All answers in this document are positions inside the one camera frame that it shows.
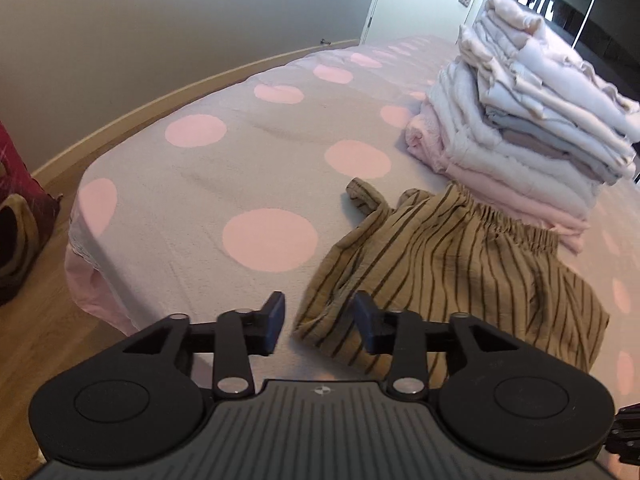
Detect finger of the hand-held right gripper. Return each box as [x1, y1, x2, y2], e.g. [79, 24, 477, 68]
[604, 400, 640, 467]

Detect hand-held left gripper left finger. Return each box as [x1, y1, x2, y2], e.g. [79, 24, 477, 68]
[121, 291, 287, 401]

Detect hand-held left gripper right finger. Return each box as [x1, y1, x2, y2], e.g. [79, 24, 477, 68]
[352, 291, 519, 397]

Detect olive striped pants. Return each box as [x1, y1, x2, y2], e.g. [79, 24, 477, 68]
[291, 177, 611, 387]

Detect stack of folded pale clothes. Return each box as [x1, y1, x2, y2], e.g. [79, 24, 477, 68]
[405, 0, 640, 255]

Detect bed with pink-dotted sheet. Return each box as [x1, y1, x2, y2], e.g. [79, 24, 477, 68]
[64, 35, 640, 413]

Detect dark red bag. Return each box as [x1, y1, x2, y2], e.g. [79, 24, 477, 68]
[0, 120, 64, 307]

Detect white door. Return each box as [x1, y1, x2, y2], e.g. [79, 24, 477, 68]
[359, 0, 501, 47]

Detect dark glass wardrobe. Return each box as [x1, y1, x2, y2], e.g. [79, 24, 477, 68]
[500, 0, 640, 63]

